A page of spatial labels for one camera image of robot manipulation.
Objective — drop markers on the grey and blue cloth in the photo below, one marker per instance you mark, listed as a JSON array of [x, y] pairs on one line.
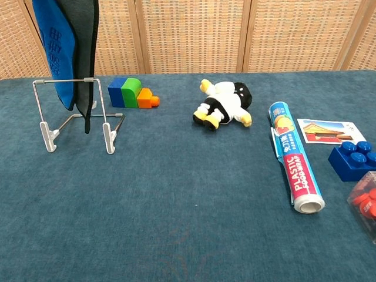
[[58, 44]]

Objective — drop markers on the black white plush doll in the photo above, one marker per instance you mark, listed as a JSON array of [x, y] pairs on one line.
[[226, 100]]

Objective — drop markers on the orange toy block with peg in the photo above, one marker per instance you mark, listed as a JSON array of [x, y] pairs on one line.
[[144, 101]]

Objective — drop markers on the green rounded toy block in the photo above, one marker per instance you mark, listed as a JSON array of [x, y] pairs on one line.
[[130, 94]]

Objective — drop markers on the teal carpet table cover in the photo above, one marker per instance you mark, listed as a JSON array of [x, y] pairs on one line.
[[147, 205]]

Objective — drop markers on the blue rectangular toy block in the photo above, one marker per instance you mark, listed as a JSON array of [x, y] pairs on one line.
[[114, 95]]

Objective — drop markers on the woven bamboo folding screen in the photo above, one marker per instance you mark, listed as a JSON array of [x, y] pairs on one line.
[[191, 35]]

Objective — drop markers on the plastic food wrap roll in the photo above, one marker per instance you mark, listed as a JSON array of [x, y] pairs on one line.
[[296, 164]]

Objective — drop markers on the red palace picture postcard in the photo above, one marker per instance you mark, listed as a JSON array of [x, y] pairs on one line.
[[323, 130]]

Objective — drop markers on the blue four-stud building brick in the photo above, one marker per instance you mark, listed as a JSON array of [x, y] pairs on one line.
[[343, 164]]

